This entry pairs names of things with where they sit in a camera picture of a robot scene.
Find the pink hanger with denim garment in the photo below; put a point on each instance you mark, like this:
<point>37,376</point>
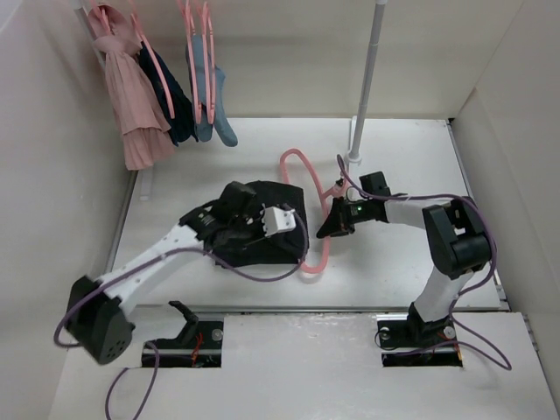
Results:
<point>190,32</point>

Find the pink pleated garment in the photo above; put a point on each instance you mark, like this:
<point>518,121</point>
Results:
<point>138,114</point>

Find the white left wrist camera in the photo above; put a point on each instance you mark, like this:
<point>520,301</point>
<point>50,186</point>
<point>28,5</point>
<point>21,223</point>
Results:
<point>276,220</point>

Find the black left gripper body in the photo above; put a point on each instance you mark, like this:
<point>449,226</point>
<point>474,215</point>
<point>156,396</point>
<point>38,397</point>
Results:
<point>238,219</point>

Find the light blue denim garment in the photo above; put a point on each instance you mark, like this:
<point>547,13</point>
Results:
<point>204,131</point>

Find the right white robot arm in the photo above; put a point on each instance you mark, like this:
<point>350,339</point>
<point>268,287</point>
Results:
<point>458,244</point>

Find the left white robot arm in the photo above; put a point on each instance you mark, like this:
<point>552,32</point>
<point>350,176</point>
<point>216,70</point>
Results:
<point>102,314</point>

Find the grey metal rack pole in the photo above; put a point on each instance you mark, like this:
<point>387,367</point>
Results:
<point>372,49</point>

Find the black trousers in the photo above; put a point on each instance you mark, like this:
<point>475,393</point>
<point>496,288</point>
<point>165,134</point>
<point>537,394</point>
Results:
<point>286,248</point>

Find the metal rail at table front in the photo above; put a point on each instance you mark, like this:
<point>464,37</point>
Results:
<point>293,309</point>

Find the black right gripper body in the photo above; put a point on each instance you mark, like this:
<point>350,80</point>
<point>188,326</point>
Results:
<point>348,214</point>

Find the pink hanger with navy garment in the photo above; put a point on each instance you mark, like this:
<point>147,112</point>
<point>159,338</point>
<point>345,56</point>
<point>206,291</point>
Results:
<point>140,33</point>

